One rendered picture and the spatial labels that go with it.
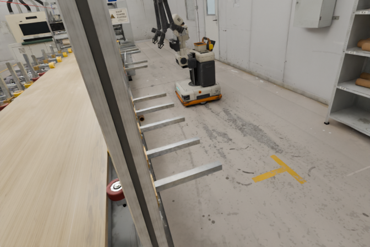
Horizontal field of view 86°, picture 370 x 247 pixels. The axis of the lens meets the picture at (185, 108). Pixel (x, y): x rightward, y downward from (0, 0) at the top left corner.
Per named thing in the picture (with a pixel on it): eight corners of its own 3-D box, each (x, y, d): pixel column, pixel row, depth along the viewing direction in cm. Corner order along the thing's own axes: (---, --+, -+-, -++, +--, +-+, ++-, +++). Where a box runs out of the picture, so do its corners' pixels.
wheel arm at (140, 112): (173, 106, 153) (173, 100, 151) (174, 108, 150) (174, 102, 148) (115, 120, 143) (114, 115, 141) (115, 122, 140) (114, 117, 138)
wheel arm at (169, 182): (218, 166, 88) (218, 159, 86) (222, 171, 85) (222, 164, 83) (118, 201, 77) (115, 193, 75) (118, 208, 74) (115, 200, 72)
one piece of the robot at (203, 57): (205, 81, 375) (202, 35, 337) (217, 91, 327) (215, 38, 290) (188, 85, 368) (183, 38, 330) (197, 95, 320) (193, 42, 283)
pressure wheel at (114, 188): (136, 210, 75) (129, 188, 70) (114, 219, 72) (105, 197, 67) (133, 194, 81) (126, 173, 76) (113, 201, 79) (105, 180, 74)
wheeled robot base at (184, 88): (208, 87, 386) (207, 74, 375) (222, 99, 331) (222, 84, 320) (175, 94, 373) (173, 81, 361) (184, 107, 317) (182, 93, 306)
